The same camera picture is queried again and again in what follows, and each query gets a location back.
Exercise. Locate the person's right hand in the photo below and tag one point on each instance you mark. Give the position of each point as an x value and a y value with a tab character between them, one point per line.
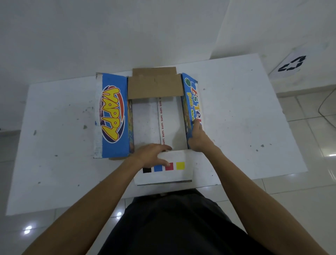
199	140

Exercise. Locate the person's left hand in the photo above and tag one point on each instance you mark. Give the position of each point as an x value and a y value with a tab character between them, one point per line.
147	156

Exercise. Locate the person's left thumb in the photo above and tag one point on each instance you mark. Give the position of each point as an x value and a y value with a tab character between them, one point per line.
164	148

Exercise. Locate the person's right fingers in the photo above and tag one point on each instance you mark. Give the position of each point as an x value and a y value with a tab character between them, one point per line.
197	125

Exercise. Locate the blue printed cardboard box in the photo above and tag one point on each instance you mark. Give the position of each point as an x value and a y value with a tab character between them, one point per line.
112	118

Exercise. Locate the person's left forearm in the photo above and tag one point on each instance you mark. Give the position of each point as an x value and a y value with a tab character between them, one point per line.
89	205

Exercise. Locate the person's right forearm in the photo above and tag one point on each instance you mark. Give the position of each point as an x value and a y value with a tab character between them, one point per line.
252	199

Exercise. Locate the person's black clothing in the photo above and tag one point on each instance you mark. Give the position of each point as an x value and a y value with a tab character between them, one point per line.
178	226

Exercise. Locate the white sign with recycling symbol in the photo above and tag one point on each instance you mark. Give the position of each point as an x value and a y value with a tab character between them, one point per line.
292	63

